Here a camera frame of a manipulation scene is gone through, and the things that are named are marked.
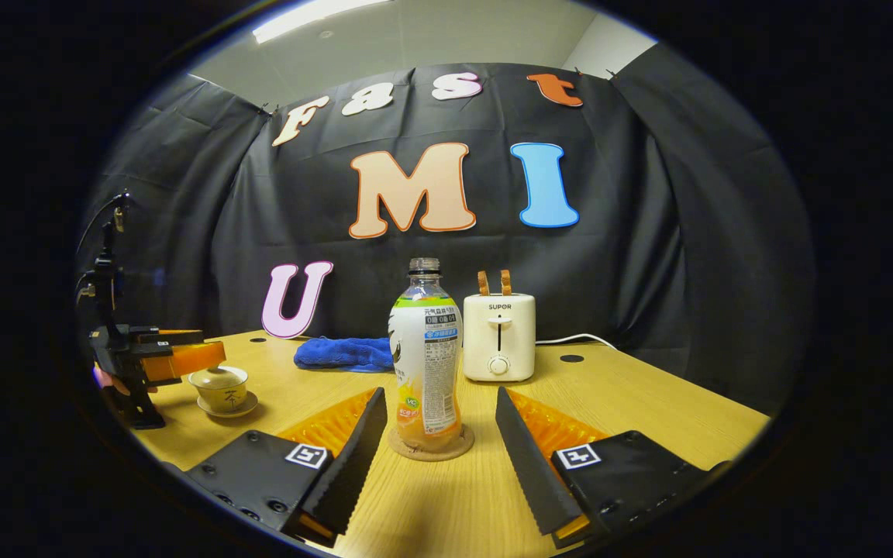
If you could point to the blue towel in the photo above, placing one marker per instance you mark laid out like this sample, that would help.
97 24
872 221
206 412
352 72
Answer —
342 353

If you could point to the toasted bread slice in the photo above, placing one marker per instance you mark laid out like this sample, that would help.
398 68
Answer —
505 282
484 283

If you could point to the cream toaster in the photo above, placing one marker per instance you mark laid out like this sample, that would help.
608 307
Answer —
499 333

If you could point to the beige teacup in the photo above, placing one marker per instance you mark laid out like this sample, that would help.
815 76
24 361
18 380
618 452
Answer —
222 397

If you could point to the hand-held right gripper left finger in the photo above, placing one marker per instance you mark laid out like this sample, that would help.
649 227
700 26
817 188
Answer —
342 465

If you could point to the round cork coaster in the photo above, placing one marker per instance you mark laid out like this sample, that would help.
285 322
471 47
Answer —
458 446

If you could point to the black backdrop cloth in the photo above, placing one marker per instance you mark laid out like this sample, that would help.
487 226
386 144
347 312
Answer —
648 232

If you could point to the white saucer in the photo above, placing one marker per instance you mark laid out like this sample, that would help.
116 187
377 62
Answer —
249 404

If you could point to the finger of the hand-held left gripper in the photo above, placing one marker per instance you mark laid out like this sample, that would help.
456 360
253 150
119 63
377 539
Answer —
191 360
175 336

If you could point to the clear orange drink water bottle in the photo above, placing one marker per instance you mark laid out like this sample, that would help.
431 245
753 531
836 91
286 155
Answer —
427 349

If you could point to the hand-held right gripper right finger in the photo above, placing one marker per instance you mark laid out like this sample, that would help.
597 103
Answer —
528 465

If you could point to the beige teacup lid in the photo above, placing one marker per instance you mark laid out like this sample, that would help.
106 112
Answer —
218 376

